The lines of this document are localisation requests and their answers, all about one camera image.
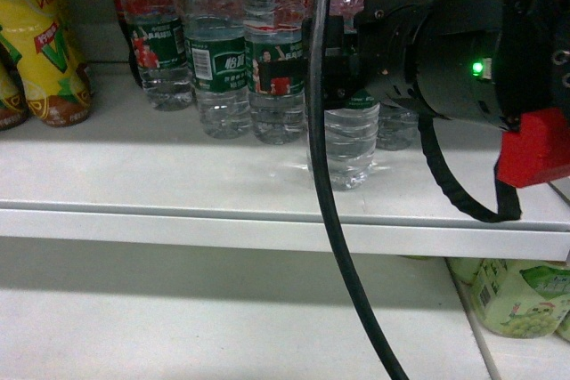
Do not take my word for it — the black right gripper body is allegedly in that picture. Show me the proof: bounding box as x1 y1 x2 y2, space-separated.
303 0 430 109

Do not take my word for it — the clear water bottle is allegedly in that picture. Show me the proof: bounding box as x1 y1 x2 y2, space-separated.
324 0 379 191

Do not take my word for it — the water bottle right rear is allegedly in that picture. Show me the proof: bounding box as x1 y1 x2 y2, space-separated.
376 103 419 151

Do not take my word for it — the water bottle team label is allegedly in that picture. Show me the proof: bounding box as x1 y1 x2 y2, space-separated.
243 0 305 145

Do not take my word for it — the water bottle barcode label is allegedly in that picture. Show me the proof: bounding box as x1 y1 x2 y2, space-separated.
179 0 251 140

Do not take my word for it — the water bottle far left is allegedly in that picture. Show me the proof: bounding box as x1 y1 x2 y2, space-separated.
120 0 193 111

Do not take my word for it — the white metal shelf board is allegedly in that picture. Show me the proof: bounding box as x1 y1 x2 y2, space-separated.
1 64 569 261

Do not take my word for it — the white lower shelf board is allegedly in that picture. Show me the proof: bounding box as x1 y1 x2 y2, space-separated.
1 238 569 379

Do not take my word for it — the green drink bottle rear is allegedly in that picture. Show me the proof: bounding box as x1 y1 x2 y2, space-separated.
447 257 483 285

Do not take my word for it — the green grape drink bottle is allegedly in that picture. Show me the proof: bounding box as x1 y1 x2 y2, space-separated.
469 259 569 339

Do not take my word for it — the yellow lemon tea bottle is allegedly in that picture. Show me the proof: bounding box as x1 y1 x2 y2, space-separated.
1 0 92 127

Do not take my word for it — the lemon tea bottle left edge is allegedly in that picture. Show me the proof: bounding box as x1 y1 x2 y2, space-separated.
1 27 30 131

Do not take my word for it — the red plastic mount block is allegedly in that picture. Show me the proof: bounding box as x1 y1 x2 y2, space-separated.
497 108 569 189

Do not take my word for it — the braided black cable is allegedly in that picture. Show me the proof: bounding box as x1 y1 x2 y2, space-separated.
418 112 523 223

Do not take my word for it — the thick black cable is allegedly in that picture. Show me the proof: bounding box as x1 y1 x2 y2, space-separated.
305 0 411 380

